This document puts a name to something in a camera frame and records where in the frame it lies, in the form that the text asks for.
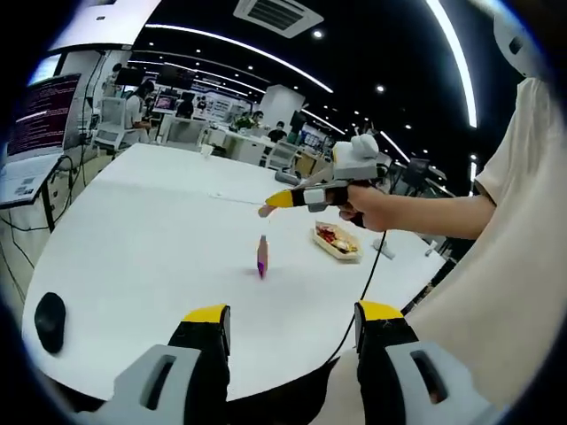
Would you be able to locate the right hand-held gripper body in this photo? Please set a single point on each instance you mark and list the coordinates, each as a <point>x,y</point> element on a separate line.
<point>354,157</point>

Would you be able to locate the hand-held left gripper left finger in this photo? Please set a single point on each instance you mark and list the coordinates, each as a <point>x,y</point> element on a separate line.
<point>201,350</point>

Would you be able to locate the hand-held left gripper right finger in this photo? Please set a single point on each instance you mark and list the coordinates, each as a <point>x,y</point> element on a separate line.
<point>383,345</point>

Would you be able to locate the beige hexagonal food container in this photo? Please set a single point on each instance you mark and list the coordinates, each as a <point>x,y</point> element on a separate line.
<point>323,245</point>

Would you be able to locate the pink food tongs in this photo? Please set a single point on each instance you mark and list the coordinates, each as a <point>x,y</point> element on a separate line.
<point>266,210</point>

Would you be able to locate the purple food packet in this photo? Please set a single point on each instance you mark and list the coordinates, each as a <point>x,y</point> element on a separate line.
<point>262,259</point>

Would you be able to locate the person's right hand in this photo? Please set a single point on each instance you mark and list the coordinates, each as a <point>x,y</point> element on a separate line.
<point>367,208</point>

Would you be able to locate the grey head-mounted device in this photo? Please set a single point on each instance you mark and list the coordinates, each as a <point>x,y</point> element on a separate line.
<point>288,178</point>

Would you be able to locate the white mesh office chair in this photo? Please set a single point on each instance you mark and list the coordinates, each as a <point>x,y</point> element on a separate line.
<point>283,155</point>
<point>184,133</point>
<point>111,121</point>

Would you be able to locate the black monitor on stand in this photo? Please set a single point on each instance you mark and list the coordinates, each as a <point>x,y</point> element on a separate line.
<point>418,166</point>

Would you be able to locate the white office desk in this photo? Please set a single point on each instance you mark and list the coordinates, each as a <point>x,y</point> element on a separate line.
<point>248,148</point>

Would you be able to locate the small grey white device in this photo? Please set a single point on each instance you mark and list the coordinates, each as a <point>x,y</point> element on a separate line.
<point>385,250</point>

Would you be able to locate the green potted plant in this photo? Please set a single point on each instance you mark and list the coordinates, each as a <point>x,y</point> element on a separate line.
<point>243,121</point>

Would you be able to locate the white paper cup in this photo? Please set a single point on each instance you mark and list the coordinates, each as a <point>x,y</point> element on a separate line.
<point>207,149</point>

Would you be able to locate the operator in beige shirt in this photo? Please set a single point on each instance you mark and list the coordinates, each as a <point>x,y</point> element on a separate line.
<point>500,265</point>

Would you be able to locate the curved ceiling light strip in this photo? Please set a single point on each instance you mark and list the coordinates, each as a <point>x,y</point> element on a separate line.
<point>239,42</point>
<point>460,62</point>

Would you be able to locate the black computer mouse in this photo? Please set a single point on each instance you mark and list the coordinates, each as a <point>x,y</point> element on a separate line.
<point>50,323</point>

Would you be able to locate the ceiling air conditioner vent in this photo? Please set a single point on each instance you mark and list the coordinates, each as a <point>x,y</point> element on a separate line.
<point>279,17</point>

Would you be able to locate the white worn device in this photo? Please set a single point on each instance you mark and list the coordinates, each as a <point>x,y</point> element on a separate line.
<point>516,44</point>

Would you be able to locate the white monitor desk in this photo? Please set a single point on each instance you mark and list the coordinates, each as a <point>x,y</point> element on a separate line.
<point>22,177</point>

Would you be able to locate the dark red monitor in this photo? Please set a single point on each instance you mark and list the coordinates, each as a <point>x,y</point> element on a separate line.
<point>44,115</point>

